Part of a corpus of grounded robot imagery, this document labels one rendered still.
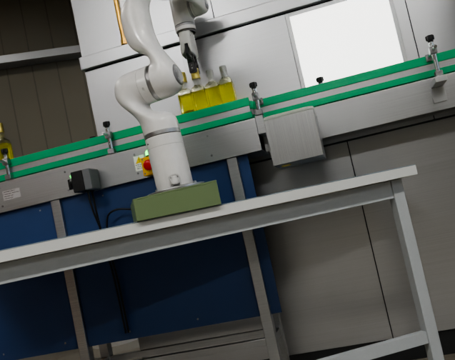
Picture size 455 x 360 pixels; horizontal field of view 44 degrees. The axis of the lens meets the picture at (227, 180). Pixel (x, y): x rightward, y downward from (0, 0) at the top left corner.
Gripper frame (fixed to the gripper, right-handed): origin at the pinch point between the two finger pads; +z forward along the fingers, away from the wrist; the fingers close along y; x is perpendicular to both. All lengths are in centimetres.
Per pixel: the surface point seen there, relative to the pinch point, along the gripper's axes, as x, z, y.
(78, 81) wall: -150, -80, -212
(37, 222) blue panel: -74, 48, 14
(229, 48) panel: 14.1, -7.9, -12.4
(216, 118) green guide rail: 7.3, 24.8, 13.0
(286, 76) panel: 34.8, 9.7, -12.6
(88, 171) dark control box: -43, 34, 24
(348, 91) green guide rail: 58, 25, 3
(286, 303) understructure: 14, 102, -15
